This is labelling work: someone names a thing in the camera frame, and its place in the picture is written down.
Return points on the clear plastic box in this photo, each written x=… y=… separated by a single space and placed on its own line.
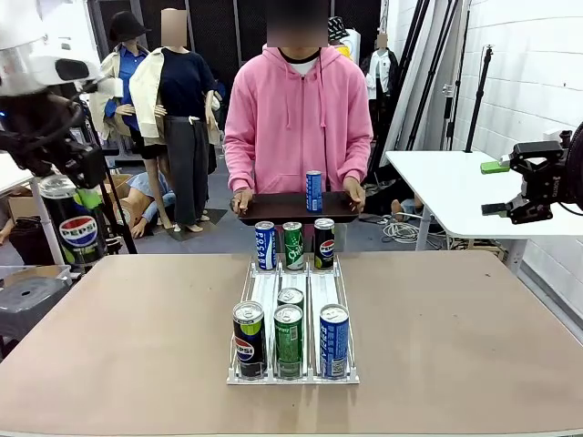
x=45 y=271

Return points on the person's left hand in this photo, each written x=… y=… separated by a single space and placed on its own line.
x=355 y=193

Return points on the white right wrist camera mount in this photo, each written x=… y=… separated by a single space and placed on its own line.
x=553 y=135

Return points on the mannequin bucket hat yellow shirt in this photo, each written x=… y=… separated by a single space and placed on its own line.
x=339 y=29

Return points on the dark floor mat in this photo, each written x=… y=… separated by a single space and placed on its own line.
x=214 y=216

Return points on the upright black light stand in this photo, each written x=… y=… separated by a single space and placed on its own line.
x=478 y=100

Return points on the black serving tray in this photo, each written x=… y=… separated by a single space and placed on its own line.
x=282 y=209

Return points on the person in white black jacket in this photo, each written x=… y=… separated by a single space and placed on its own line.
x=382 y=73

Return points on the grey plastic stool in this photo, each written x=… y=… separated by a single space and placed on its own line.
x=32 y=300

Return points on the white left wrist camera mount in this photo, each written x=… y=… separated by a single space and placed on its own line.
x=109 y=86

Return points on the small white side table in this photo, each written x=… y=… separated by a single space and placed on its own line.
x=9 y=170

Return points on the mannequin navy top cream jacket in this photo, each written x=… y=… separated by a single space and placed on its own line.
x=182 y=82

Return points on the person's right forearm pink sleeve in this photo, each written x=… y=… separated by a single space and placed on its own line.
x=239 y=168

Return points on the crouching person blue shirt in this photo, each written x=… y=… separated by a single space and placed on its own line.
x=141 y=191

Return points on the tattooed right hand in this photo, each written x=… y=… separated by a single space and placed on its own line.
x=242 y=202

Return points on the cardboard box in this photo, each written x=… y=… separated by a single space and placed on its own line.
x=18 y=207

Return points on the white can dispenser rack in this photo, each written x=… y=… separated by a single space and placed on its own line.
x=314 y=282

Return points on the blue Pocari Sweat can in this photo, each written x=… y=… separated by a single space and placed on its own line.
x=265 y=246
x=314 y=191
x=334 y=341

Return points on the green Chilsung cider can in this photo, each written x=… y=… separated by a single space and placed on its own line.
x=288 y=346
x=290 y=296
x=293 y=246

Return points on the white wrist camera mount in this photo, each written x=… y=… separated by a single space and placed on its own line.
x=553 y=135
x=109 y=86

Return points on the mannequin in blue shirt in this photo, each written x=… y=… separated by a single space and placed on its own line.
x=132 y=50

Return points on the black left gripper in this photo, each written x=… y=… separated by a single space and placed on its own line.
x=41 y=118

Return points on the person in pink hoodie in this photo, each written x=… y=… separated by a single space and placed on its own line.
x=300 y=114

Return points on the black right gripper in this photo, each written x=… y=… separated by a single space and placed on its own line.
x=569 y=177

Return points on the folded black light stand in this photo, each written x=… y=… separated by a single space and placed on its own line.
x=457 y=91
x=437 y=68

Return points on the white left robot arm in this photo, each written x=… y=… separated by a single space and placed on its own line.
x=27 y=45

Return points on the person's left forearm pink sleeve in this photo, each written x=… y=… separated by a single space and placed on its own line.
x=360 y=159

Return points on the large white table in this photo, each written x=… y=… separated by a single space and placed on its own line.
x=446 y=191

